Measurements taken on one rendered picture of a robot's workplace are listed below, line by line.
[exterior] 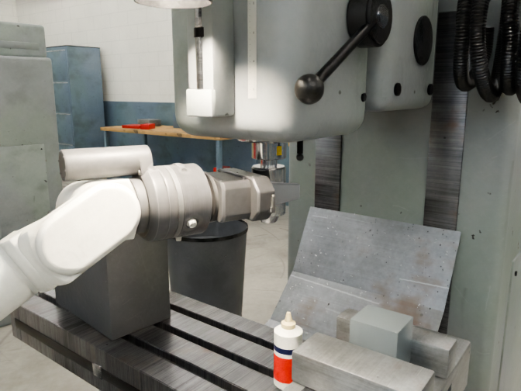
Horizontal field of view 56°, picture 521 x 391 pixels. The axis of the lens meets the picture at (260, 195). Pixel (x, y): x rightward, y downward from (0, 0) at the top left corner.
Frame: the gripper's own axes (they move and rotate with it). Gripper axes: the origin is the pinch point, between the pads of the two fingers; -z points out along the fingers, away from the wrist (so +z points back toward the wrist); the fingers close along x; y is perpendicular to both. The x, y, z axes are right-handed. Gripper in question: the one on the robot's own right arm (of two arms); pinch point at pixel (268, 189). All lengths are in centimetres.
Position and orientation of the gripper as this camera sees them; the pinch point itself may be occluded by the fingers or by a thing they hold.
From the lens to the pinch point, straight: 66.4
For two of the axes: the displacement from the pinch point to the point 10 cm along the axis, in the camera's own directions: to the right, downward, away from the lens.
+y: -0.1, 9.8, 2.1
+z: -8.4, 1.1, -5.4
